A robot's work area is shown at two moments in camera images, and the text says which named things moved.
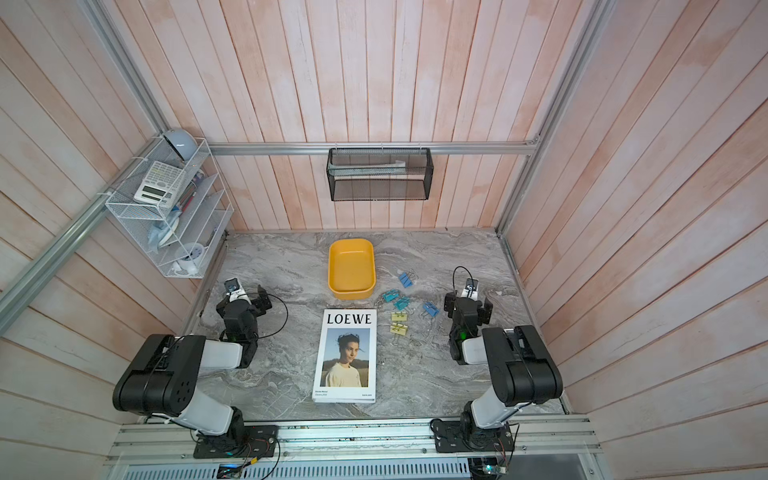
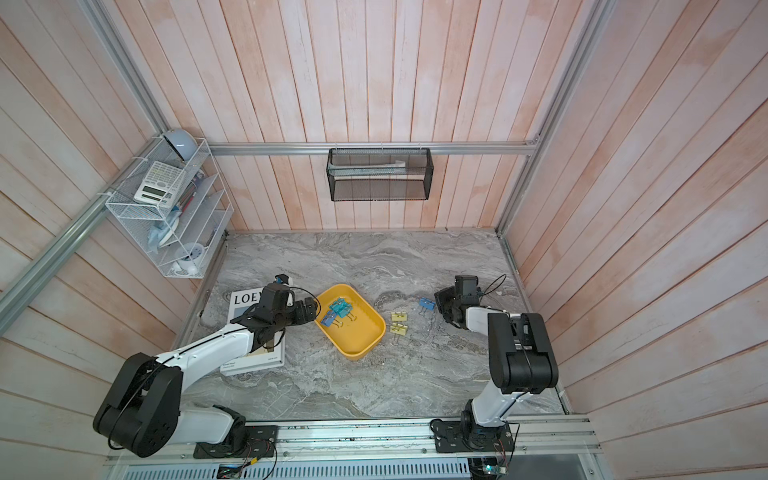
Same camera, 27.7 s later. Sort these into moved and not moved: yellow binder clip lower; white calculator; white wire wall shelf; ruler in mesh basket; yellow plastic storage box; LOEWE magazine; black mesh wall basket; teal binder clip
Moved: yellow plastic storage box; teal binder clip; LOEWE magazine
Not moved: white calculator; white wire wall shelf; yellow binder clip lower; ruler in mesh basket; black mesh wall basket
